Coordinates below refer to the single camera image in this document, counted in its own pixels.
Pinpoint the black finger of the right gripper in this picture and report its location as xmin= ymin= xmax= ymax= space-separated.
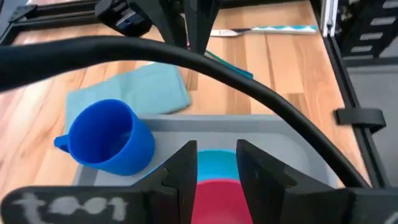
xmin=136 ymin=0 xmax=188 ymax=49
xmin=185 ymin=0 xmax=220 ymax=55

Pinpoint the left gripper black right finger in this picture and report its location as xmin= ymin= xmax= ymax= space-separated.
xmin=236 ymin=139 xmax=340 ymax=224

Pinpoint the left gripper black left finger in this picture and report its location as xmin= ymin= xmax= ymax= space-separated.
xmin=132 ymin=139 xmax=199 ymax=224

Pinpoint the magenta plastic bowl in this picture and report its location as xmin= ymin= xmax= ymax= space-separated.
xmin=190 ymin=179 xmax=255 ymax=224

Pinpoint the cyan plastic plate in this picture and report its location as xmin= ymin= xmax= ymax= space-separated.
xmin=141 ymin=149 xmax=240 ymax=184

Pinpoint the purple fork with teal handle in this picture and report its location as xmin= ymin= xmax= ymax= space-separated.
xmin=203 ymin=49 xmax=254 ymax=80

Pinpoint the grey plastic tray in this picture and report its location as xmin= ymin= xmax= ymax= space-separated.
xmin=73 ymin=113 xmax=340 ymax=188

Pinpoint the blue plastic cup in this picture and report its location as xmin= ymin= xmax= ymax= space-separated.
xmin=53 ymin=98 xmax=156 ymax=177

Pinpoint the teal cloth napkin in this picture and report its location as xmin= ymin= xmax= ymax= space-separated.
xmin=64 ymin=61 xmax=193 ymax=133

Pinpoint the silver aluminium extrusion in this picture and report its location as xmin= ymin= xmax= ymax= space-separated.
xmin=319 ymin=0 xmax=339 ymax=37

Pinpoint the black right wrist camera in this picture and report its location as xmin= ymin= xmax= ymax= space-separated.
xmin=94 ymin=0 xmax=154 ymax=37

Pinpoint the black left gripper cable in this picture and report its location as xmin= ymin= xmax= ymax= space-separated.
xmin=0 ymin=35 xmax=371 ymax=189

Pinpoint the knife with patterned teal handle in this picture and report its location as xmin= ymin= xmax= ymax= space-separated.
xmin=210 ymin=24 xmax=318 ymax=38

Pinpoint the black frame bracket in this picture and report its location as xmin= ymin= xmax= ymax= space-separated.
xmin=333 ymin=107 xmax=387 ymax=134

